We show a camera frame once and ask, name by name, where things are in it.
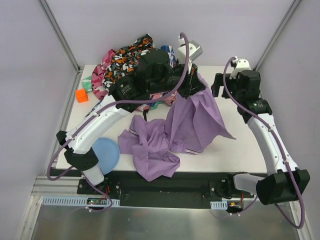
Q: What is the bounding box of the light pink patterned cloth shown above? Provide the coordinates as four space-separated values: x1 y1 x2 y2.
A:
136 90 179 112

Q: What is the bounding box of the right aluminium frame post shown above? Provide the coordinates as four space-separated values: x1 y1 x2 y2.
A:
253 0 304 71

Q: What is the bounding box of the orange black camouflage cloth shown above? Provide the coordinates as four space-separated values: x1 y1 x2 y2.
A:
102 33 154 90

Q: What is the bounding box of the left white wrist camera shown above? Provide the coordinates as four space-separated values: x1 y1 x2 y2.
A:
177 36 203 64

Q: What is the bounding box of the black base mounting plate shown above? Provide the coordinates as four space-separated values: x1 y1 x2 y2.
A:
76 171 258 208

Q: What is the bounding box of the green patterned cloth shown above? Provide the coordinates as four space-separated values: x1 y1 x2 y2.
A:
81 76 93 93

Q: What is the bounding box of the left aluminium frame post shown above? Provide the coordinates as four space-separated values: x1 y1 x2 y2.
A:
37 0 81 73

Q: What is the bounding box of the orange cube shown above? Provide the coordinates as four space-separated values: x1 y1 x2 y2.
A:
75 88 89 103

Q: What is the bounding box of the purple cloth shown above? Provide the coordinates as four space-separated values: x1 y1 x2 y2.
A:
118 87 233 182

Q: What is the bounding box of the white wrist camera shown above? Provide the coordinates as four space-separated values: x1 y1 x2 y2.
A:
177 36 203 64
229 56 252 79

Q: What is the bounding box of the aluminium frame post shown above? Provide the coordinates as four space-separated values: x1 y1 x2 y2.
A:
37 0 81 73
253 0 304 71

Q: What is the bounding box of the blue plastic plate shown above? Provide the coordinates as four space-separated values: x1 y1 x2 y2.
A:
92 137 120 175

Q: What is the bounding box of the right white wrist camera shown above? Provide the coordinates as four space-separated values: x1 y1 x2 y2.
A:
229 56 252 79

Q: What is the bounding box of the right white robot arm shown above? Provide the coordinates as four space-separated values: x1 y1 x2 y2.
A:
211 70 310 205

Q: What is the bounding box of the blue white patterned cloth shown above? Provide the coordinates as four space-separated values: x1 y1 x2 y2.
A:
86 44 180 118

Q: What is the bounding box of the pink camouflage cloth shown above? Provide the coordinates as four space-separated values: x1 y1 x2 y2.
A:
91 49 116 101

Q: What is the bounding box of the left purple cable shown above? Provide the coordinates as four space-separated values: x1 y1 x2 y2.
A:
46 31 195 213

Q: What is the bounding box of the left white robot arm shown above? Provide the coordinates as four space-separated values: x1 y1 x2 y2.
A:
56 46 206 186

